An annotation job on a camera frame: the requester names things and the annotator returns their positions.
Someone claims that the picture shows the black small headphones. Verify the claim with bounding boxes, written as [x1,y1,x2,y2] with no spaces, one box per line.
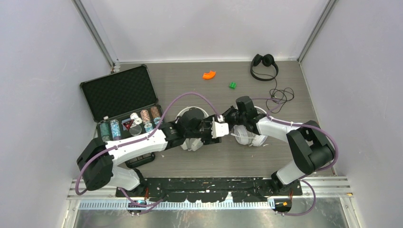
[249,54,295,114]

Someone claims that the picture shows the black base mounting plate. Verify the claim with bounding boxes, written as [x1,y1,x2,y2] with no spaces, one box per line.
[126,177,302,203]

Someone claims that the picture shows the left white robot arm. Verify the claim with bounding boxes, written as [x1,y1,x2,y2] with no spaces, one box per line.
[77,109,229,197]

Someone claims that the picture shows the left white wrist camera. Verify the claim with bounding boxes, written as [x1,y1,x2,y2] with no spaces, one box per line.
[211,115,229,139]

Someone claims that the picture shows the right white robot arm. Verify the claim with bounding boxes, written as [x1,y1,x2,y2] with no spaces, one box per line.
[222,96,338,195]

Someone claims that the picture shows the purple cable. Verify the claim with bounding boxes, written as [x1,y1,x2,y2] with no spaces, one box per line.
[74,92,224,196]
[251,97,340,172]

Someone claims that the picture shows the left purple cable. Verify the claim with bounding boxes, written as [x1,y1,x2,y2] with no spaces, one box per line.
[74,92,224,196]

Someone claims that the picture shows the green toy brick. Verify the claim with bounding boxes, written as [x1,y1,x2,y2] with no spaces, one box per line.
[229,82,237,89]

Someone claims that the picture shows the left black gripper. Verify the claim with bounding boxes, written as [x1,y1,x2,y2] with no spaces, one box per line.
[185,115,221,144]

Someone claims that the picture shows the orange curved plastic piece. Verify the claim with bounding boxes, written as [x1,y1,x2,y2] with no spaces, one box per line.
[202,71,216,80]

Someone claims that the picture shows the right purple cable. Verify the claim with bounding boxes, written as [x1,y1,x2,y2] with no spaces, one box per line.
[251,97,340,172]

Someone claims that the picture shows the black poker chip case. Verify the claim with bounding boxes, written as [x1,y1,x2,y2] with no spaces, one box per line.
[77,65,165,167]

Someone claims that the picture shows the white grey angular headphones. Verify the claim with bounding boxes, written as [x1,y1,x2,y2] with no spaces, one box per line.
[176,106,208,152]

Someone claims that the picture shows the white round gaming headphones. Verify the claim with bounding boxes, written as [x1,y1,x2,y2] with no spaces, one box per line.
[231,125,267,147]

